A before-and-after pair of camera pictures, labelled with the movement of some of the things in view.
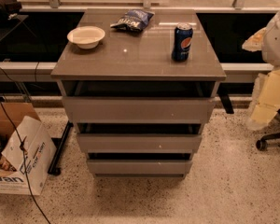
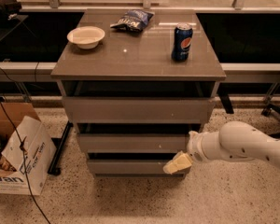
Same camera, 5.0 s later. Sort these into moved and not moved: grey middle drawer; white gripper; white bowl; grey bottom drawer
Moved: white gripper
Not moved: grey bottom drawer; grey middle drawer; white bowl
